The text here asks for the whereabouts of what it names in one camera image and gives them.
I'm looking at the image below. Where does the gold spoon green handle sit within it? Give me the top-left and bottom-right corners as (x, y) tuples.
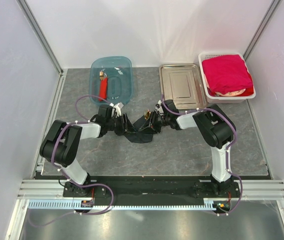
(144, 110), (152, 120)

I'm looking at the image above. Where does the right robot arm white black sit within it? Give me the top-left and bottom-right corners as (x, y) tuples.
(133, 100), (237, 197)

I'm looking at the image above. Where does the black paper napkin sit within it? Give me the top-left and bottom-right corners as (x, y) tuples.
(124, 116), (153, 144)

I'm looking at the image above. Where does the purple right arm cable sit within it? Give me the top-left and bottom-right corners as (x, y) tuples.
(160, 93), (244, 217)

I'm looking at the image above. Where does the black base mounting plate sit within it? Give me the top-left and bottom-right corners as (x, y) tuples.
(63, 176), (240, 206)

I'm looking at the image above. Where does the blue transparent plastic container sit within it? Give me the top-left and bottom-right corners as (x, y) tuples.
(88, 56), (134, 106)

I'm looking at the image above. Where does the red rolled napkin with cutlery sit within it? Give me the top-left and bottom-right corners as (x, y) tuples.
(99, 71), (108, 100)

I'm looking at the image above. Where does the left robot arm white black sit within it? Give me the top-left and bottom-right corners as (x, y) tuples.
(39, 103), (137, 197)

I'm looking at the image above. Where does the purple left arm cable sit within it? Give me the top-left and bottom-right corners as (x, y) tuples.
(28, 94), (116, 228)

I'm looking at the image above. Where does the aluminium frame rail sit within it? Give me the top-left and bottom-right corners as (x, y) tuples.
(17, 179), (284, 201)

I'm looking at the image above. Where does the white plastic basket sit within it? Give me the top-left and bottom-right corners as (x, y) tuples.
(198, 51), (256, 104)

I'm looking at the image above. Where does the stainless steel tray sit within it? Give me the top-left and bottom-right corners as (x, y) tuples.
(159, 63), (208, 110)

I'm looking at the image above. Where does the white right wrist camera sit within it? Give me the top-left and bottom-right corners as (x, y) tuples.
(155, 100), (164, 114)

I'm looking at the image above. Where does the red folded cloth stack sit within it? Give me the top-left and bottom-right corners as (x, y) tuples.
(202, 54), (255, 97)

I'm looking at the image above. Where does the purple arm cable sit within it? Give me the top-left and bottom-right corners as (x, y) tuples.
(160, 93), (244, 217)
(28, 94), (116, 228)

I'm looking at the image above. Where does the slotted grey cable duct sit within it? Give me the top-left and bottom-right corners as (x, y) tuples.
(28, 198), (221, 211)

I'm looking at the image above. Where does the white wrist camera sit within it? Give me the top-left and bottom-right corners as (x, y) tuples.
(155, 100), (164, 114)
(110, 102), (124, 118)

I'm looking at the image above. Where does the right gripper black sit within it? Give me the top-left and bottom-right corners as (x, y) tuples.
(139, 110), (170, 135)

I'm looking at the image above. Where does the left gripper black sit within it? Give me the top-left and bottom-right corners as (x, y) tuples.
(106, 113), (137, 136)

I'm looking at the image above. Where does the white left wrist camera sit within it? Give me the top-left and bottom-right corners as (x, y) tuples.
(110, 102), (124, 118)

